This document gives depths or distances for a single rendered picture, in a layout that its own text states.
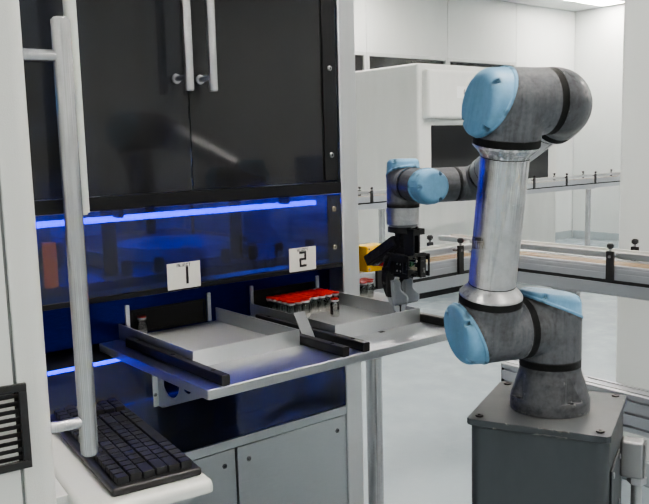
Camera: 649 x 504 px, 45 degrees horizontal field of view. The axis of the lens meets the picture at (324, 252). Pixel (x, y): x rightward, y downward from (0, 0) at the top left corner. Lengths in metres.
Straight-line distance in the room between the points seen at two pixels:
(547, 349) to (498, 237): 0.25
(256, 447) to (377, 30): 6.84
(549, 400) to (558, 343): 0.11
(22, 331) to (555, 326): 0.92
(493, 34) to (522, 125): 8.52
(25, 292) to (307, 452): 1.20
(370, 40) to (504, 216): 7.10
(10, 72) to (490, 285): 0.85
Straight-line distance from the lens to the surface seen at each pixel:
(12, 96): 1.09
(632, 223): 3.14
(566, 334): 1.54
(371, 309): 2.03
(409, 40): 8.83
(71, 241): 1.12
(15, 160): 1.09
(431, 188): 1.68
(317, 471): 2.19
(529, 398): 1.56
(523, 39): 10.31
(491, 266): 1.43
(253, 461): 2.05
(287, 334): 1.69
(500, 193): 1.39
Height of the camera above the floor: 1.30
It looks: 8 degrees down
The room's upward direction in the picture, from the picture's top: 2 degrees counter-clockwise
